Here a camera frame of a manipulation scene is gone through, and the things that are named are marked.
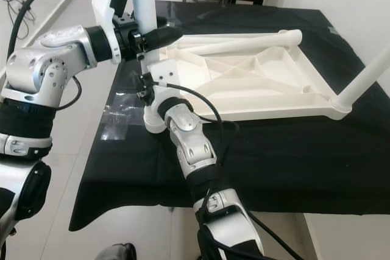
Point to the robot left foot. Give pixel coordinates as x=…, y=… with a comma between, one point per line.
x=117, y=252

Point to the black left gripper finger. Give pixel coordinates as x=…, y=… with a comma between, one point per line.
x=161, y=36

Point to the clear plastic sheet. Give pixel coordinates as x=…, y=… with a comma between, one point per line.
x=114, y=120

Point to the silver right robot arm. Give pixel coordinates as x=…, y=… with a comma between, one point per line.
x=192, y=141

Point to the grey tape patch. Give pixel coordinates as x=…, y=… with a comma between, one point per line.
x=333, y=30

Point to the black tablecloth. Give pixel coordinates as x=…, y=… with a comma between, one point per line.
x=292, y=162

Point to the white plastic table top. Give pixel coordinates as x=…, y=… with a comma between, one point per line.
x=250, y=77

